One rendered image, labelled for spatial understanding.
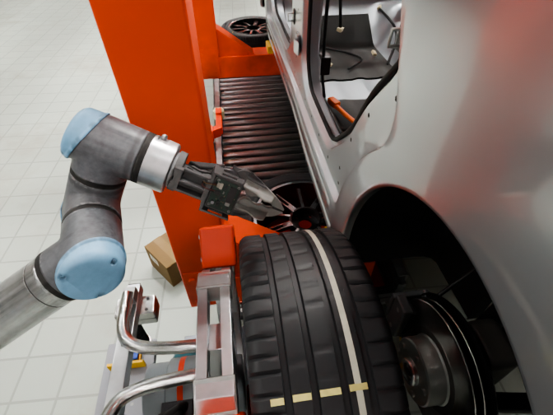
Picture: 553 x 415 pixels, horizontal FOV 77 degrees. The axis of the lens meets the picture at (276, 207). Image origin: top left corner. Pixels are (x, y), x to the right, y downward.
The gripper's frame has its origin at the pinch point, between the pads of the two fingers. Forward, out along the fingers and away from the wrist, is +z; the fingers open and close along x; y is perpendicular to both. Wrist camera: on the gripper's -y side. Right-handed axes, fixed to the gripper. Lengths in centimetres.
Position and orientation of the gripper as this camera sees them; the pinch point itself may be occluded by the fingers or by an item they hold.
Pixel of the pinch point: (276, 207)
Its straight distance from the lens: 67.3
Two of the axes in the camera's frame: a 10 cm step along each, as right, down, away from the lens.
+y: 1.2, 3.3, -9.4
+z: 9.0, 3.6, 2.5
